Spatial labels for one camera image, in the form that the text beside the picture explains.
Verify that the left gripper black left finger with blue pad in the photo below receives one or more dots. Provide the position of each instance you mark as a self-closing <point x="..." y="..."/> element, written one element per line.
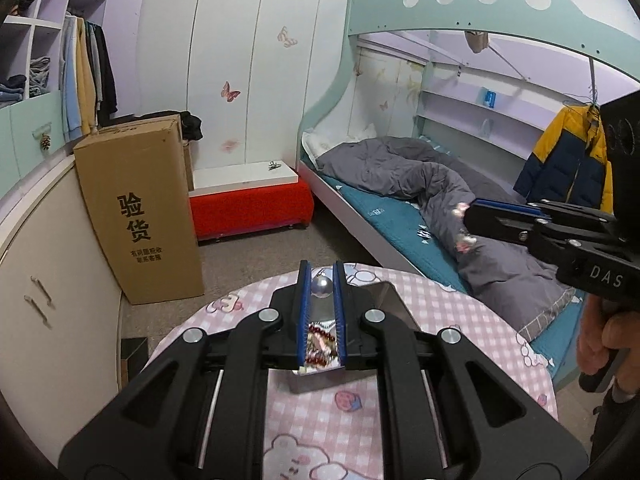
<point x="198" y="410"/>

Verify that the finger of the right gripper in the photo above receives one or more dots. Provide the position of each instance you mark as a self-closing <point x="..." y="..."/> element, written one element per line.
<point x="514" y="229"/>
<point x="510" y="207"/>

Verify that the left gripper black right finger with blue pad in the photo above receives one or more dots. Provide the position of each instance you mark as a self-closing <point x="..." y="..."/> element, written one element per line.
<point x="446" y="410"/>

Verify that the small pearl earring jewelry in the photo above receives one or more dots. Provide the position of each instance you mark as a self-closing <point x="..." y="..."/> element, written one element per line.
<point x="465" y="241"/>

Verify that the silver bead ornament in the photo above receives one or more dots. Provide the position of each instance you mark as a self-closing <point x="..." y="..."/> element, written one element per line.
<point x="321" y="286"/>

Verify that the person's right hand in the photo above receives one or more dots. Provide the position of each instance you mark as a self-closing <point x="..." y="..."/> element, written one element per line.
<point x="598" y="336"/>

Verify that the yellow navy puffer jacket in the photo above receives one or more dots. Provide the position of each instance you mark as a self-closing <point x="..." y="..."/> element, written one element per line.
<point x="568" y="163"/>

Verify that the grey duvet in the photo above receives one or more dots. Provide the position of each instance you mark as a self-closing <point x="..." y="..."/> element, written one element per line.
<point x="503" y="276"/>

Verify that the teal bed sheet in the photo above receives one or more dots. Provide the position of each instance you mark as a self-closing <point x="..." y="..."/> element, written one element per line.
<point x="396" y="235"/>

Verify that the pink checkered cartoon tablecloth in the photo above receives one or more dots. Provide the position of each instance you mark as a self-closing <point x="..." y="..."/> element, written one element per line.
<point x="334" y="433"/>

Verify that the grey metal tin box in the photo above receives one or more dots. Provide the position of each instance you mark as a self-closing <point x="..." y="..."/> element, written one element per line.
<point x="339" y="315"/>

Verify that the beige low cabinet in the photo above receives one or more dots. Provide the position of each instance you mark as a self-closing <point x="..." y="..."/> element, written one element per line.
<point x="59" y="313"/>

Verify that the red storage bench white top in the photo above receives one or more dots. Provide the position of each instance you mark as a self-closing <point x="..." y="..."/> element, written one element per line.
<point x="244" y="199"/>

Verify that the tall brown cardboard box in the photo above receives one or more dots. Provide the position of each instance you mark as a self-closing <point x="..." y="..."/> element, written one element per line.
<point x="133" y="180"/>

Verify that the white wardrobe with butterflies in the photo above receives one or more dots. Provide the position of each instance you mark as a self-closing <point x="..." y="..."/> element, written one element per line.
<point x="248" y="68"/>

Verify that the mint drawer shelf unit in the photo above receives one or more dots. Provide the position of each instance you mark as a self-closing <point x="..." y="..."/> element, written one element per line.
<point x="32" y="82"/>

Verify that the hanging clothes row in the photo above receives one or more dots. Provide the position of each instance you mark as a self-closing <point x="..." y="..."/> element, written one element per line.
<point x="86" y="80"/>

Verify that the mint green bunk bed frame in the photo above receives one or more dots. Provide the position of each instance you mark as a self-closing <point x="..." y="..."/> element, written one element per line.
<point x="478" y="80"/>

